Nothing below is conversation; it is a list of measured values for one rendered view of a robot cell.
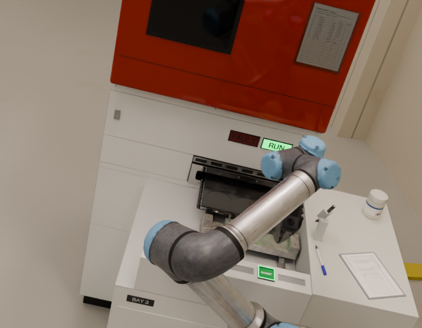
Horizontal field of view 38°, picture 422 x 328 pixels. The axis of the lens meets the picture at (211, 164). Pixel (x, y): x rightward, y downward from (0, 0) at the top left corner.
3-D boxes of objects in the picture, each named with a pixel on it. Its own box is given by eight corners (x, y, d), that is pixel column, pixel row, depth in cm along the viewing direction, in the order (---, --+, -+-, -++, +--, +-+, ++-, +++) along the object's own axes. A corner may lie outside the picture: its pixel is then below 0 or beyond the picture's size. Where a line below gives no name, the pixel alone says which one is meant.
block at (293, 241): (287, 238, 226) (290, 232, 225) (296, 240, 226) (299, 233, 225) (288, 252, 219) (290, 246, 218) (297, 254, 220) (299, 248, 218)
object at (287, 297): (138, 269, 204) (144, 237, 197) (297, 304, 207) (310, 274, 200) (133, 288, 196) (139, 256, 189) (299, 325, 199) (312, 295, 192)
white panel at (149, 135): (99, 163, 249) (112, 75, 228) (292, 207, 254) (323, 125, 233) (98, 166, 247) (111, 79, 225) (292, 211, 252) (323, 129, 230)
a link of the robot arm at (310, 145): (293, 135, 169) (314, 131, 174) (282, 168, 175) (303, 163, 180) (312, 151, 164) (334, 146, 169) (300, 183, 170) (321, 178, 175)
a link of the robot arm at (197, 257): (192, 265, 130) (338, 148, 152) (163, 251, 138) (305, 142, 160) (210, 306, 135) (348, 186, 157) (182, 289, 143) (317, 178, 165)
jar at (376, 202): (360, 206, 239) (368, 187, 234) (378, 210, 240) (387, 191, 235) (363, 217, 233) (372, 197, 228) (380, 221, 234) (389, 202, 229)
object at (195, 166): (187, 180, 248) (192, 161, 243) (292, 204, 251) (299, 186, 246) (187, 183, 247) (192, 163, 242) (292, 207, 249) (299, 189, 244)
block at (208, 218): (202, 218, 224) (204, 212, 223) (211, 220, 225) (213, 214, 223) (200, 232, 218) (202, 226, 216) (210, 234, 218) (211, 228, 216)
